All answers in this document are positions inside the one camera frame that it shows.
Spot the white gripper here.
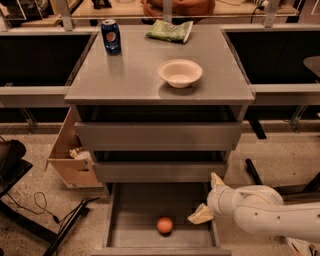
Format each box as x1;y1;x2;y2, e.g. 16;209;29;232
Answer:
188;172;241;224

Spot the orange fruit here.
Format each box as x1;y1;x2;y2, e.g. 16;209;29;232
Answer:
157;216;173;235

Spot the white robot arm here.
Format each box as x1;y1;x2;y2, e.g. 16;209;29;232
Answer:
188;172;320;243

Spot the grey bottom drawer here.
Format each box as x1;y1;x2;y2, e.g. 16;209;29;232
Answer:
91;183;231;256

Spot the grey drawer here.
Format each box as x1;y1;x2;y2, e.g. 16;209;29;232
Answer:
75;122;241;151
91;183;231;256
93;162;227;183

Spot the grey middle drawer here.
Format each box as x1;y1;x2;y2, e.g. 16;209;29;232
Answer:
93;162;227;183

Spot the grey drawer cabinet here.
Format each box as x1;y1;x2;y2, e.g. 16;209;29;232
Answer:
65;25;254;186

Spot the grey top drawer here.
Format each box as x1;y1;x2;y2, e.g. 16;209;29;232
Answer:
75;122;241;151

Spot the white sneaker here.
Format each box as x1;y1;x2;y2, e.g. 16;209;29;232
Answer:
286;237;319;256

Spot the black floor stand leg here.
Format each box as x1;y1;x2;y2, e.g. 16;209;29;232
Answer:
43;197;98;256

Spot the white paper bowl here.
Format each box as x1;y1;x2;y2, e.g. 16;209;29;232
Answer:
158;59;203;88

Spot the crumpled paper in box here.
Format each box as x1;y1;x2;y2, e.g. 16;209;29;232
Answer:
69;147;91;160

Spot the cardboard box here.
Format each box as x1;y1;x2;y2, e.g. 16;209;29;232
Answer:
48;110;102;188

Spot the green chip bag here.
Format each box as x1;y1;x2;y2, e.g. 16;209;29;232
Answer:
145;20;193;43

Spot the blue soda can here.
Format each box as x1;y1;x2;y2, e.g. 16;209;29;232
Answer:
101;19;122;55

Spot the black chair base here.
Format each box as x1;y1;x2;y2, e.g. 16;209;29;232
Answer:
0;140;57;243

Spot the black cable on floor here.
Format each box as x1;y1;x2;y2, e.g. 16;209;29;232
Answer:
6;191;61;224

